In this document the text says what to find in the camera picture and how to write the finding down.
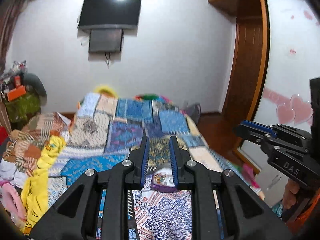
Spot pink cloth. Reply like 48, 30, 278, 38
1, 180, 27, 220

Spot right hand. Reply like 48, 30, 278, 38
283, 179, 300, 210

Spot orange box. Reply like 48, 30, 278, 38
7, 85, 26, 102

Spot white wardrobe door with hearts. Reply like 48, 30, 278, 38
240, 0, 320, 205

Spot black wall television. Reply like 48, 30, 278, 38
78, 0, 142, 30

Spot striped brown curtain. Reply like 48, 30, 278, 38
1, 0, 27, 74

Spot purple heart-shaped jewelry box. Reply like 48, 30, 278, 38
150, 166, 177, 193

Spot blue patchwork bedspread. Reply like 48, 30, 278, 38
46, 91, 241, 240

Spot small black wall monitor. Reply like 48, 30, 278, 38
88, 29, 123, 53

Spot brown patterned blanket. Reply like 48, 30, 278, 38
3, 112, 69, 177

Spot dark green round cushion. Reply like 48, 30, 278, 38
23, 73, 47, 106

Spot yellow printed cloth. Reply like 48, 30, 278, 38
21, 136, 66, 235

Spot red box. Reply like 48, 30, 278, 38
0, 126, 8, 145

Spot brown wooden wardrobe frame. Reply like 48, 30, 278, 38
208, 0, 270, 174

